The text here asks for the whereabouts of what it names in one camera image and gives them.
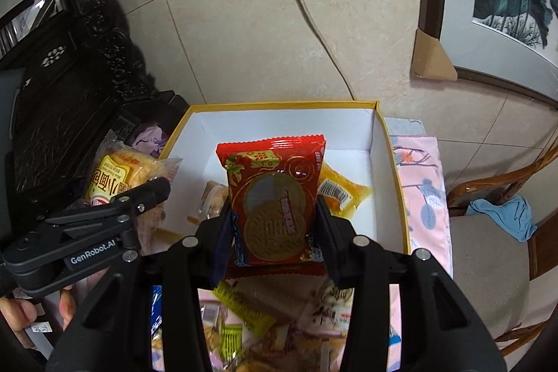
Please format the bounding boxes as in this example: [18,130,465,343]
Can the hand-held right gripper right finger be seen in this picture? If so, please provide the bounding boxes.
[314,195,508,372]

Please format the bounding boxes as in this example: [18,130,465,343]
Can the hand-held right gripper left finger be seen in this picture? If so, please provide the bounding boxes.
[46,198,232,372]

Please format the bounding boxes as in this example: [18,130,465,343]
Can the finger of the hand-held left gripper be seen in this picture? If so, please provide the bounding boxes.
[37,177,172,231]

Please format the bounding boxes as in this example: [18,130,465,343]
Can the yellow label bread packet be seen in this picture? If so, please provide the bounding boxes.
[85,150,181,225]

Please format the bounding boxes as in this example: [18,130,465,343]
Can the red biscuit packet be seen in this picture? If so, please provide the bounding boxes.
[217,135,327,279]

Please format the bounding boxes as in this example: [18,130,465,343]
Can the pile of assorted snack packets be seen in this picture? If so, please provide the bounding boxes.
[150,276,402,372]

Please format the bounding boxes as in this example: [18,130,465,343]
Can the yellow cardboard box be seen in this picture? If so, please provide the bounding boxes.
[159,101,411,256]

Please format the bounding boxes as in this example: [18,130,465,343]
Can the person's left hand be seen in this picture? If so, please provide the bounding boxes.
[0,285,77,338]

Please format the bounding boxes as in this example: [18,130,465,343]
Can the yellow translucent snack packet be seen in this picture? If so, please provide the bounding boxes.
[317,163,375,220]

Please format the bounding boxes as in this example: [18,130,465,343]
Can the small clear bread packet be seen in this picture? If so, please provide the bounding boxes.
[187,180,229,225]

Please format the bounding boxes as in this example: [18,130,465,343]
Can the pink floral cloth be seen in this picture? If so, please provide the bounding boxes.
[130,118,454,372]

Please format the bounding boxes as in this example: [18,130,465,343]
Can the dark carved wooden furniture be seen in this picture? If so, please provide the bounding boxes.
[0,0,190,209]

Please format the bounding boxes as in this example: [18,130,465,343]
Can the grey chair cushion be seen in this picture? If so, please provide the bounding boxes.
[449,206,531,339]

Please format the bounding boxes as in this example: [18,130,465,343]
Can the blue cloth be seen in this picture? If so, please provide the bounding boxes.
[468,195,538,242]

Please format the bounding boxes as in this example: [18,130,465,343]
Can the cardboard corner protector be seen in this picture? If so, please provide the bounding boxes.
[412,28,457,82]

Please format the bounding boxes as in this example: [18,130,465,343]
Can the wooden chair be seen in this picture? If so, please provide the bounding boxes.
[445,145,558,356]

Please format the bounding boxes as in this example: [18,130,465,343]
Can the grey power cable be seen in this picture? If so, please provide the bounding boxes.
[281,0,356,103]

